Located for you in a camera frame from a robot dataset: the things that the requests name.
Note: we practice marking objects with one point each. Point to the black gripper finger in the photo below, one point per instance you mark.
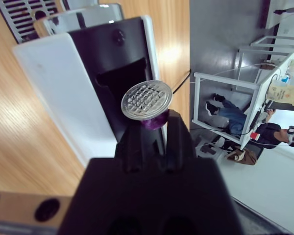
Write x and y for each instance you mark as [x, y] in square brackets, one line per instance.
[137, 147]
[180, 142]

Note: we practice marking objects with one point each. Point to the purple coffee capsule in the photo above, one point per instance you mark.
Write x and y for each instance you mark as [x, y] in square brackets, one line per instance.
[147, 99]

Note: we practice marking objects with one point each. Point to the white capsule coffee machine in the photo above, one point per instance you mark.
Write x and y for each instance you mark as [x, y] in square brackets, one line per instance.
[51, 85]

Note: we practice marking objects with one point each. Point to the red paper cup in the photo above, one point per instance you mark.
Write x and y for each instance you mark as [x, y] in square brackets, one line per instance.
[254, 136]

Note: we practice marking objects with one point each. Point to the seated person dark jacket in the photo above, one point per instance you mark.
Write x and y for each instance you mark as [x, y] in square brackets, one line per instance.
[267, 132]

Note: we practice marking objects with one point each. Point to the white desk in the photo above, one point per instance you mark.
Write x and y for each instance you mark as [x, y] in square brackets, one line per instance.
[257, 95]

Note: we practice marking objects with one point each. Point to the white VR headset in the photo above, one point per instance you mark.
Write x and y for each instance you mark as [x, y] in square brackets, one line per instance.
[292, 131]

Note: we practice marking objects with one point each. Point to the brown paper bag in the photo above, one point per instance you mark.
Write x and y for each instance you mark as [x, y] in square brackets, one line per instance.
[284, 94]

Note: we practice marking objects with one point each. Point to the white table frame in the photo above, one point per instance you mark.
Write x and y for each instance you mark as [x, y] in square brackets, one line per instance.
[272, 37]

